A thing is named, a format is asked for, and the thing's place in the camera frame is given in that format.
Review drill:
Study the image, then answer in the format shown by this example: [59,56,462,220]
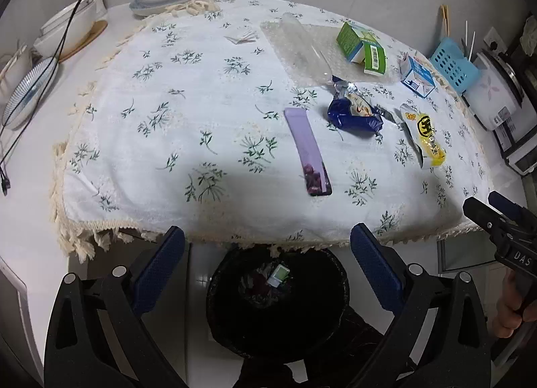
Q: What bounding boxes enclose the clear plastic wrapper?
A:
[282,12,336,84]

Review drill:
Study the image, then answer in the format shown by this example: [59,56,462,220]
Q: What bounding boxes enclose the purple snack wrapper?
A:
[284,107,334,198]

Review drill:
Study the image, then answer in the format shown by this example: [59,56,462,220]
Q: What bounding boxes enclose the white rice cooker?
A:
[463,50,537,132]

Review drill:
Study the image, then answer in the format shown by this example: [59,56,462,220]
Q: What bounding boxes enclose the blue plastic basket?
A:
[429,37,481,94]

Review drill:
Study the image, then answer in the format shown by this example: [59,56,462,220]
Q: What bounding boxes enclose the bubble wrap sheet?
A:
[260,18,399,86]

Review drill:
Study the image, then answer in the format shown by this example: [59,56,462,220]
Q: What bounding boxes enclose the white floral tablecloth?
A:
[50,0,493,263]

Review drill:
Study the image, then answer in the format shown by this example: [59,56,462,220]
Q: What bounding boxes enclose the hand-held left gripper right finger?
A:
[350,223,491,388]

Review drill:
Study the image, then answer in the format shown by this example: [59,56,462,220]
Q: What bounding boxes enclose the blue striped plate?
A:
[2,56,58,130]

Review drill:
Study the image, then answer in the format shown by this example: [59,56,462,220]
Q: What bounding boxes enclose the black trash bin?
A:
[206,245,350,361]

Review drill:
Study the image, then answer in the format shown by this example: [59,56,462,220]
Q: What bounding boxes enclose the small green white carton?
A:
[268,264,291,288]

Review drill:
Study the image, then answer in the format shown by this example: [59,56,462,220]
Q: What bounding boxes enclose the white dish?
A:
[0,44,33,97]

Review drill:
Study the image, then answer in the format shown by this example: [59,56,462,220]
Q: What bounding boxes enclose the dark blue snack packet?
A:
[327,75,397,134]

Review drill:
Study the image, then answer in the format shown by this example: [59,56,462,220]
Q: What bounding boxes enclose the wall socket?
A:
[484,27,506,53]

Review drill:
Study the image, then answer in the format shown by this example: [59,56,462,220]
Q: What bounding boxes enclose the green drink carton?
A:
[336,21,389,75]

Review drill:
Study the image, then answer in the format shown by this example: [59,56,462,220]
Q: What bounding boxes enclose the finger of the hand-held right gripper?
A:
[488,190,535,229]
[462,197,506,243]

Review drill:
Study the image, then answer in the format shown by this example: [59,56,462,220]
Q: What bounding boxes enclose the yellow snack wrapper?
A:
[398,103,446,169]

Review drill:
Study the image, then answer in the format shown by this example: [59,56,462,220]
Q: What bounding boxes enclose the black cable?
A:
[0,0,119,196]

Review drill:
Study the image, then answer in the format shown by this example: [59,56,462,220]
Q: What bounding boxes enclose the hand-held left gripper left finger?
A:
[44,225,187,388]

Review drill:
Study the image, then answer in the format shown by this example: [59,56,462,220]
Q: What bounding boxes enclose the blue pattern plate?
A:
[129,0,209,17]

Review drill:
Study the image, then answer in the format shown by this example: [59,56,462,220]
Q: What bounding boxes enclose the white box appliance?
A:
[493,113,537,176]

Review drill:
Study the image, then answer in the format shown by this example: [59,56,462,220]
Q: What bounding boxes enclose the blue white drink carton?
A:
[398,54,437,98]

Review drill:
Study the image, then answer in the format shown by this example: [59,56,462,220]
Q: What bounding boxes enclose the round wooden coaster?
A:
[59,18,109,63]

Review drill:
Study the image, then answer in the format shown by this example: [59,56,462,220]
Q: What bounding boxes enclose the person's right hand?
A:
[493,266,537,339]

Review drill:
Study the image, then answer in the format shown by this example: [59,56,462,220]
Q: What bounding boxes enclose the white tissue scrap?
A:
[224,28,258,44]

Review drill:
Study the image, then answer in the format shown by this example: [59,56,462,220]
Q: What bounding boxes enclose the white utensil handles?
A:
[460,20,477,57]

